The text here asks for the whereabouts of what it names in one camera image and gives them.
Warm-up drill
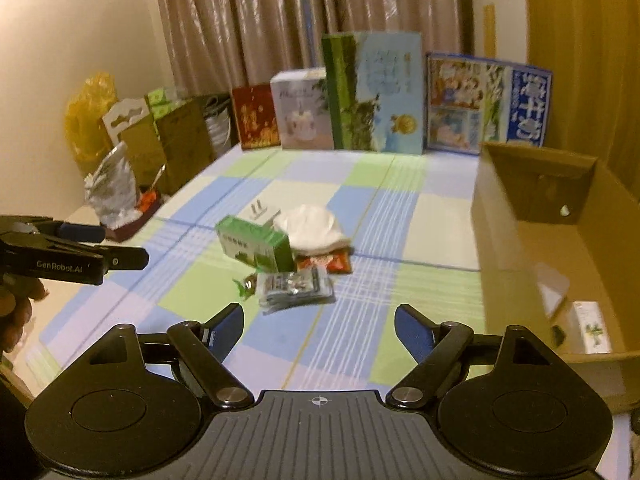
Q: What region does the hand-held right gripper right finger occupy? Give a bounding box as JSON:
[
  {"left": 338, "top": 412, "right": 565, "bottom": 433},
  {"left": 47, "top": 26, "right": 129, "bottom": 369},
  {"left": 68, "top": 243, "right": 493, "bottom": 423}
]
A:
[{"left": 386, "top": 304, "right": 561, "bottom": 409}]

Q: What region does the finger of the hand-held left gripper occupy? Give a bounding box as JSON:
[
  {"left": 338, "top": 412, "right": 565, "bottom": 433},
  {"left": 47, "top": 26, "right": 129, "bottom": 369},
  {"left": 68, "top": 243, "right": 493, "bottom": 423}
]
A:
[
  {"left": 55, "top": 222, "right": 106, "bottom": 242},
  {"left": 102, "top": 248, "right": 150, "bottom": 272}
]

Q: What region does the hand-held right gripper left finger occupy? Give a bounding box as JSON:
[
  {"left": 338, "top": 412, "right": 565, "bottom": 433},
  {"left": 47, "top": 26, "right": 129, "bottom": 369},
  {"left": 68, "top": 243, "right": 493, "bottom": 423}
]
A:
[{"left": 80, "top": 302, "right": 253, "bottom": 409}]

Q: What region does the white plug adapter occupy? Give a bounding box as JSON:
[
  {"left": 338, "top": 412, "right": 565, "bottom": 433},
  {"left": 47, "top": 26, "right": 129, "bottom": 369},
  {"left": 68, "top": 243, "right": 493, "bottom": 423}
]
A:
[{"left": 248, "top": 199, "right": 282, "bottom": 227}]

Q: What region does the cardboard box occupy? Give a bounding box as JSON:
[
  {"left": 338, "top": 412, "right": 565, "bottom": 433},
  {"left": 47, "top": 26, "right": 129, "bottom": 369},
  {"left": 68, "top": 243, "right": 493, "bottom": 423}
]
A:
[{"left": 470, "top": 140, "right": 640, "bottom": 414}]

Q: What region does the white knit cloth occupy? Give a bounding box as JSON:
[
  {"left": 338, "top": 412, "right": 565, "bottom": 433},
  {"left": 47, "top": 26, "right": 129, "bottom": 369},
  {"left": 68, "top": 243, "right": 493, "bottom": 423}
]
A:
[{"left": 273, "top": 204, "right": 354, "bottom": 254}]

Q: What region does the person's left hand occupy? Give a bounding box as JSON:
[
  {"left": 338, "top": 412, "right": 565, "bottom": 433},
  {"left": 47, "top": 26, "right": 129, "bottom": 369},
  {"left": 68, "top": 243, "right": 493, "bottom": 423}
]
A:
[{"left": 0, "top": 274, "right": 49, "bottom": 356}]

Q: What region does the green candy wrapper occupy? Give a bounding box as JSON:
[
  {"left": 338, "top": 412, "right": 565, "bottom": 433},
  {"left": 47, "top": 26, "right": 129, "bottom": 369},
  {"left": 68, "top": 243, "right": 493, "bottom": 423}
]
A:
[{"left": 234, "top": 274, "right": 259, "bottom": 301}]

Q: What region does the crumpled silver foil bag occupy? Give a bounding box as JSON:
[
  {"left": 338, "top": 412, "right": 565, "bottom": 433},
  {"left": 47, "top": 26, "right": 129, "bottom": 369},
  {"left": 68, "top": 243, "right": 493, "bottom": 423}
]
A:
[{"left": 83, "top": 140, "right": 139, "bottom": 227}]

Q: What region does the silver foil packet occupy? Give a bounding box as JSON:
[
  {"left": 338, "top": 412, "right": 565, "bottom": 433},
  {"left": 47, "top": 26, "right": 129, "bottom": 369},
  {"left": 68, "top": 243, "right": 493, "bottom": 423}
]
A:
[{"left": 255, "top": 267, "right": 335, "bottom": 314}]

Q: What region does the metal spoon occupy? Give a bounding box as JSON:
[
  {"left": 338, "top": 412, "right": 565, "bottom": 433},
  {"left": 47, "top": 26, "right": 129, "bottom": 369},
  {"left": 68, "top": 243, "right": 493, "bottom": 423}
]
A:
[{"left": 149, "top": 162, "right": 169, "bottom": 195}]

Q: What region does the small green box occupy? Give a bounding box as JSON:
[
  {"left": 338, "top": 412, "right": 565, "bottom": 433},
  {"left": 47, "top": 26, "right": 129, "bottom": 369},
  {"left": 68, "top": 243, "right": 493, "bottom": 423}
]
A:
[{"left": 215, "top": 214, "right": 294, "bottom": 272}]

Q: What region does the yellow plastic bag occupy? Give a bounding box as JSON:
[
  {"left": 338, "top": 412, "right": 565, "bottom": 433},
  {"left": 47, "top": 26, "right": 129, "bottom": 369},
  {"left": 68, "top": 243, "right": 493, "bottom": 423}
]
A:
[{"left": 64, "top": 72, "right": 122, "bottom": 164}]

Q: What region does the red snack packet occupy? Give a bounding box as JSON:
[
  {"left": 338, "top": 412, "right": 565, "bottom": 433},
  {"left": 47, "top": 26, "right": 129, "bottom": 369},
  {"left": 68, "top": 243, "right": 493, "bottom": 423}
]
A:
[{"left": 294, "top": 251, "right": 352, "bottom": 274}]

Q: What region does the checkered bed sheet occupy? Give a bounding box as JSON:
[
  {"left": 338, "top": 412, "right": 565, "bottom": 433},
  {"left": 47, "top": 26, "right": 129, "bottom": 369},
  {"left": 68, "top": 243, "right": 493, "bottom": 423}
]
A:
[{"left": 37, "top": 147, "right": 634, "bottom": 480}]

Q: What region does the brown cardboard carton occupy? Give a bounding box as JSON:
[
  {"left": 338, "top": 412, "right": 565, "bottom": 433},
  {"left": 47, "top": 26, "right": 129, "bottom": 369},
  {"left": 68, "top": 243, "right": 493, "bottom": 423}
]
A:
[{"left": 157, "top": 95, "right": 217, "bottom": 196}]

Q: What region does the white paper packet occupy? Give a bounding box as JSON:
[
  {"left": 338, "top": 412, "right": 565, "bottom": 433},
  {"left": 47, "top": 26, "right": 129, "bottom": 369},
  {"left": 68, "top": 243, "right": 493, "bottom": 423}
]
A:
[{"left": 536, "top": 262, "right": 571, "bottom": 319}]

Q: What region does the green tissue box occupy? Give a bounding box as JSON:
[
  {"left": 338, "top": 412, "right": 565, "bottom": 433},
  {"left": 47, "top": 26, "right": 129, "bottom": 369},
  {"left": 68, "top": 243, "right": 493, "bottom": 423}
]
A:
[{"left": 145, "top": 87, "right": 187, "bottom": 122}]

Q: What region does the stack of metal bowls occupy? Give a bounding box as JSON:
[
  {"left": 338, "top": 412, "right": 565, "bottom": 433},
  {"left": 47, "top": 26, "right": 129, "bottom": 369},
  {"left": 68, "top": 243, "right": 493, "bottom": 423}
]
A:
[{"left": 202, "top": 94, "right": 234, "bottom": 162}]

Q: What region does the small white box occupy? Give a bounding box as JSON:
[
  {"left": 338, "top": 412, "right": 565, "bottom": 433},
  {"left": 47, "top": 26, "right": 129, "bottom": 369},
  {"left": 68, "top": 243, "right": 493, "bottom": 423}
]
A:
[{"left": 569, "top": 300, "right": 612, "bottom": 354}]

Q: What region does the red printed box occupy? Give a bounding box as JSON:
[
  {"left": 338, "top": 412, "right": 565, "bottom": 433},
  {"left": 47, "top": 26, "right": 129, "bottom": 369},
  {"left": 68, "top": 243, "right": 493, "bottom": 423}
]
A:
[{"left": 231, "top": 82, "right": 281, "bottom": 152}]

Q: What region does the white printed box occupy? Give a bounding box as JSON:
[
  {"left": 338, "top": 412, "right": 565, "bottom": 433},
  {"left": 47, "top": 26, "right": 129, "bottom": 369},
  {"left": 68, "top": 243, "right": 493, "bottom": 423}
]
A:
[{"left": 269, "top": 67, "right": 334, "bottom": 151}]

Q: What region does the green and blue milk carton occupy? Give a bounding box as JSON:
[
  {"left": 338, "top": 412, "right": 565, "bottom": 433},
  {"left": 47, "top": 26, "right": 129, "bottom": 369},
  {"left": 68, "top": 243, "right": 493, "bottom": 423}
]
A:
[{"left": 321, "top": 31, "right": 426, "bottom": 154}]

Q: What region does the beige shiny curtain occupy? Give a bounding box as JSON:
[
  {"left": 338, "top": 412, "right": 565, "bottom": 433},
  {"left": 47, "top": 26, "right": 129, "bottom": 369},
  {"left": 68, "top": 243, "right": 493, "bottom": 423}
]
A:
[{"left": 152, "top": 0, "right": 474, "bottom": 97}]

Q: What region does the pale wooden strip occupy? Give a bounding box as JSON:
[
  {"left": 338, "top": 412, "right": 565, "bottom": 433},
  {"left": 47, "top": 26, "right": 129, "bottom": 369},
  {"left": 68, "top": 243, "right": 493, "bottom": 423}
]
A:
[{"left": 482, "top": 3, "right": 496, "bottom": 57}]

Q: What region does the yellow curtain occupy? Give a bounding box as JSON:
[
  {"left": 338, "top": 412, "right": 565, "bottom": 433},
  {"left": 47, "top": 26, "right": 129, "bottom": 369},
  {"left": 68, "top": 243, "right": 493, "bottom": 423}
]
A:
[{"left": 522, "top": 0, "right": 640, "bottom": 163}]

